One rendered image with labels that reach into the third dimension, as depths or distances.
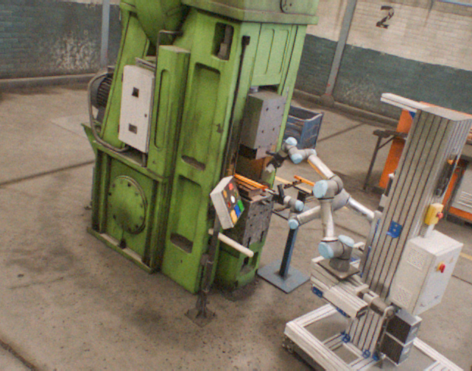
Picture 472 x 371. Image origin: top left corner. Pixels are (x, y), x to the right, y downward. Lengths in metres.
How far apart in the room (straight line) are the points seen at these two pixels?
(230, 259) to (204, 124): 1.23
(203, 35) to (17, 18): 5.96
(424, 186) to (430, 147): 0.25
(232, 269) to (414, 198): 1.79
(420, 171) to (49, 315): 2.85
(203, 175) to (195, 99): 0.60
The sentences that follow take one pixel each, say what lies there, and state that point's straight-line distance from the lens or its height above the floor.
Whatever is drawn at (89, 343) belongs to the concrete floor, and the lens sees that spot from 3.98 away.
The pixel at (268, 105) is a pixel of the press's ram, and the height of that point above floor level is 1.72.
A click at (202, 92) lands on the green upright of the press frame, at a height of 1.71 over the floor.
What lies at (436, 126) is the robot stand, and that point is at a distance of 3.30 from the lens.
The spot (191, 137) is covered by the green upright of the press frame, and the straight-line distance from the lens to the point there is 4.10.
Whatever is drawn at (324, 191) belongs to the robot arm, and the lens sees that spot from 3.44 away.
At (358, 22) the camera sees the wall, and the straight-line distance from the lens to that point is 11.79.
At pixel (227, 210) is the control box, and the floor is 1.07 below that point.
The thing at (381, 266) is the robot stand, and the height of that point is 0.93.
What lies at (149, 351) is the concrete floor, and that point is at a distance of 3.93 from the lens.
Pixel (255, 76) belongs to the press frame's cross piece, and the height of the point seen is 1.91.
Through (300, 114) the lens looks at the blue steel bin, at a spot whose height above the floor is 0.58.
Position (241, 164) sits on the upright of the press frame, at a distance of 4.59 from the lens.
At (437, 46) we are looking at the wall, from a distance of 11.29.
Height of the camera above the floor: 2.65
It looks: 23 degrees down
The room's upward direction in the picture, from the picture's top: 11 degrees clockwise
